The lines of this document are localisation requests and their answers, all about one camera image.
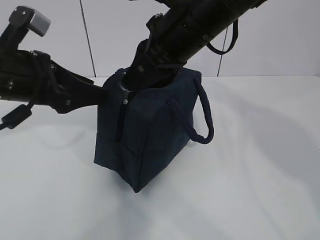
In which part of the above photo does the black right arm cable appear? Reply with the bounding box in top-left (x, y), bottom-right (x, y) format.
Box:
top-left (206, 19), bottom-right (240, 55)

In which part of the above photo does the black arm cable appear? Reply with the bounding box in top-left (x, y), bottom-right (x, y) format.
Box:
top-left (0, 94), bottom-right (38, 132)
top-left (206, 19), bottom-right (240, 55)

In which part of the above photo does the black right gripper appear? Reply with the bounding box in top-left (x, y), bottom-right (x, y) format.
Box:
top-left (121, 14), bottom-right (184, 92)

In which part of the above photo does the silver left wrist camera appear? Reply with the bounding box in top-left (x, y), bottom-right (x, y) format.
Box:
top-left (0, 5), bottom-right (51, 50)

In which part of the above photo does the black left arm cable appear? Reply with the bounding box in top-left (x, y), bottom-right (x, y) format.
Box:
top-left (0, 94), bottom-right (38, 132)

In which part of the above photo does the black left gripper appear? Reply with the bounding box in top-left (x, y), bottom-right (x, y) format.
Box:
top-left (0, 49), bottom-right (108, 114)

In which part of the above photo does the dark navy fabric bag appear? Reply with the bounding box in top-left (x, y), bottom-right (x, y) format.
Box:
top-left (93, 68), bottom-right (214, 193)

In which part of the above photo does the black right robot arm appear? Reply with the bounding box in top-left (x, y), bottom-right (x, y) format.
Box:
top-left (122, 0), bottom-right (264, 92)

